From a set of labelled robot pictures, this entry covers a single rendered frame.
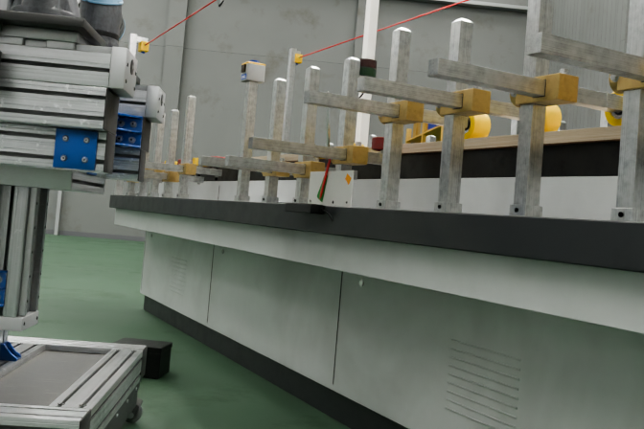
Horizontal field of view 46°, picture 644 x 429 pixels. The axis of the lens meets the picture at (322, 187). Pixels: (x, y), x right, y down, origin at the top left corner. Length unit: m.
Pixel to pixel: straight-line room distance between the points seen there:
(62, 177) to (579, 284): 1.14
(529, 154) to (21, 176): 1.12
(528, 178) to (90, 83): 0.93
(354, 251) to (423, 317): 0.27
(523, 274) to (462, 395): 0.56
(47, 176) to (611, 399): 1.31
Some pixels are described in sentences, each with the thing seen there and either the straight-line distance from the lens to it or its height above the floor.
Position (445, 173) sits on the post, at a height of 0.79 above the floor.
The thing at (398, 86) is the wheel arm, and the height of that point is 0.95.
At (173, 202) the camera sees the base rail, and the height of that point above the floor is 0.68.
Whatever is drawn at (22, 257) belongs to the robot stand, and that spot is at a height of 0.51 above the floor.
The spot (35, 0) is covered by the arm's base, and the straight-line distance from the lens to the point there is 1.77.
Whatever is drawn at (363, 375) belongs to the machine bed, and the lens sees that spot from 2.41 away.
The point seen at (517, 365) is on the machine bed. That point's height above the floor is 0.36.
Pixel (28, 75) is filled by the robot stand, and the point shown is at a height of 0.91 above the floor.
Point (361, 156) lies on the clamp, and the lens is 2.08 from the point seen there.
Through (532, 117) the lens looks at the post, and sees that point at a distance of 1.53.
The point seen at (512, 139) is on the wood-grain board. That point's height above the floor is 0.89.
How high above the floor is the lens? 0.66
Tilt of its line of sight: 2 degrees up
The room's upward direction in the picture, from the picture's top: 5 degrees clockwise
